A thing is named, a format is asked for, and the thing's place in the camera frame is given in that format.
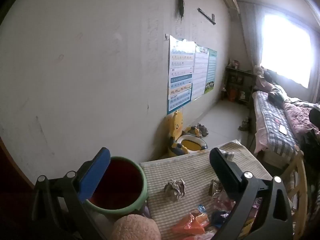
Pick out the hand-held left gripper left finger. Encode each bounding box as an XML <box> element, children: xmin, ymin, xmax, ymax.
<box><xmin>31</xmin><ymin>147</ymin><xmax>112</xmax><ymax>240</ymax></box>

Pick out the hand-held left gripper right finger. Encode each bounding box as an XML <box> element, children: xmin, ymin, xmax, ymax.
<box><xmin>209</xmin><ymin>147</ymin><xmax>293</xmax><ymax>240</ymax></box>

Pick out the green bin with red inside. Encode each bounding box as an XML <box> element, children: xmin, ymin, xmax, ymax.
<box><xmin>84</xmin><ymin>156</ymin><xmax>148</xmax><ymax>217</ymax></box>

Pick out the brown foil wrapper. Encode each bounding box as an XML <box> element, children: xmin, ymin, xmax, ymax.
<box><xmin>208</xmin><ymin>179</ymin><xmax>225</xmax><ymax>198</ymax></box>

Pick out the dark blue wrapper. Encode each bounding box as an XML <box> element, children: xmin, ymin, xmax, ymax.
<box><xmin>211</xmin><ymin>210</ymin><xmax>230</xmax><ymax>228</ymax></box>

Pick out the grey shoe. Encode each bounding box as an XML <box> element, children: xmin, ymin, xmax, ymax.
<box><xmin>195</xmin><ymin>123</ymin><xmax>209</xmax><ymax>137</ymax></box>

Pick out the crumpled brown paper ball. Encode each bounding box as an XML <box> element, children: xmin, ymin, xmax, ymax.
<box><xmin>164</xmin><ymin>179</ymin><xmax>187</xmax><ymax>202</ymax></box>

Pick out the dark shoe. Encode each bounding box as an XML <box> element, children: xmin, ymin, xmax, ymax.
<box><xmin>237</xmin><ymin>117</ymin><xmax>250</xmax><ymax>132</ymax></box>

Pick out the yellow black toy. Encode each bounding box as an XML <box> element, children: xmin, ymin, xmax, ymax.
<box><xmin>184</xmin><ymin>126</ymin><xmax>202</xmax><ymax>138</ymax></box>

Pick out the orange snack wrapper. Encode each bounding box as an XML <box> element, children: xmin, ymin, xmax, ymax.
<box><xmin>171</xmin><ymin>211</ymin><xmax>210</xmax><ymax>235</ymax></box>

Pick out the pink plush cloth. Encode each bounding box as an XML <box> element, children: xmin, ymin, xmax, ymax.
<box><xmin>111</xmin><ymin>214</ymin><xmax>162</xmax><ymax>240</ymax></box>

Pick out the yellow potty chair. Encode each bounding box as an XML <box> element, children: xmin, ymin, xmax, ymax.
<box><xmin>166</xmin><ymin>110</ymin><xmax>208</xmax><ymax>158</ymax></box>

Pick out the bed with plaid sheet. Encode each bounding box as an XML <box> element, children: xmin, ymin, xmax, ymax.
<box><xmin>251</xmin><ymin>90</ymin><xmax>304</xmax><ymax>168</ymax></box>

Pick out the wooden chair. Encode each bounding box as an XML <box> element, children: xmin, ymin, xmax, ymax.
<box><xmin>282</xmin><ymin>150</ymin><xmax>313</xmax><ymax>233</ymax></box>

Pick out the orange container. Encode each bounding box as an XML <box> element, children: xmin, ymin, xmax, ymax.
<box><xmin>227</xmin><ymin>86</ymin><xmax>238</xmax><ymax>102</ymax></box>

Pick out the dark wooden shelf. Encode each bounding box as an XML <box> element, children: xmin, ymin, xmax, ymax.
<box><xmin>224</xmin><ymin>65</ymin><xmax>257</xmax><ymax>105</ymax></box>

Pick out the black cloth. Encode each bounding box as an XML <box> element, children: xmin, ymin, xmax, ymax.
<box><xmin>299</xmin><ymin>107</ymin><xmax>320</xmax><ymax>160</ymax></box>

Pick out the pile of clothes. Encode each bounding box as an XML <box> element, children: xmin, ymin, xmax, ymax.
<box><xmin>254</xmin><ymin>65</ymin><xmax>290</xmax><ymax>104</ymax></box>

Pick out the bright window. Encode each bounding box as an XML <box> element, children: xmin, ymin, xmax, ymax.
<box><xmin>260</xmin><ymin>12</ymin><xmax>313</xmax><ymax>88</ymax></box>

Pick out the grey curtain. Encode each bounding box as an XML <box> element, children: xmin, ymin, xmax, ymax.
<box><xmin>240</xmin><ymin>2</ymin><xmax>265</xmax><ymax>73</ymax></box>

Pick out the black hanging strip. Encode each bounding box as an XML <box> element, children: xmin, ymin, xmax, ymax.
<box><xmin>176</xmin><ymin>0</ymin><xmax>185</xmax><ymax>20</ymax></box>

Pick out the blue chart wall poster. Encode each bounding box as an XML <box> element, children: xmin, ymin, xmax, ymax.
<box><xmin>167</xmin><ymin>35</ymin><xmax>196</xmax><ymax>115</ymax></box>

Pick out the white chart wall poster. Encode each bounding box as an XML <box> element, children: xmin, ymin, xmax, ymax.
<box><xmin>191</xmin><ymin>44</ymin><xmax>210</xmax><ymax>100</ymax></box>

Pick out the green wall poster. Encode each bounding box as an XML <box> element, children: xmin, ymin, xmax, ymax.
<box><xmin>204</xmin><ymin>48</ymin><xmax>217</xmax><ymax>95</ymax></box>

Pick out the black wall bracket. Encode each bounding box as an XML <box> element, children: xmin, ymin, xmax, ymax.
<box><xmin>197</xmin><ymin>7</ymin><xmax>217</xmax><ymax>25</ymax></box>

